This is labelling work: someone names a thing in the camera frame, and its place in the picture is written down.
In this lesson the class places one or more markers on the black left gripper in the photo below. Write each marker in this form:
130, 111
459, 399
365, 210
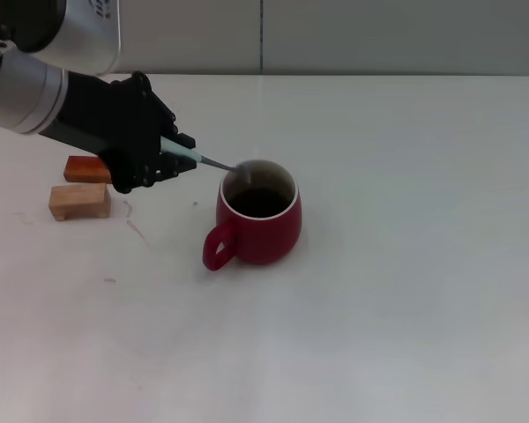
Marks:
88, 114

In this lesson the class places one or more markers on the red ceramic cup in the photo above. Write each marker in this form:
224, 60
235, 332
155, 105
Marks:
264, 240

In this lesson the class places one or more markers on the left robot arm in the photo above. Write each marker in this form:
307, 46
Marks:
26, 88

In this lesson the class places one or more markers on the reddish brown wooden block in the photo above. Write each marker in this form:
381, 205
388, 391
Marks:
84, 169

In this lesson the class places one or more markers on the light wooden block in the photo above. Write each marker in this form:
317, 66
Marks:
79, 200

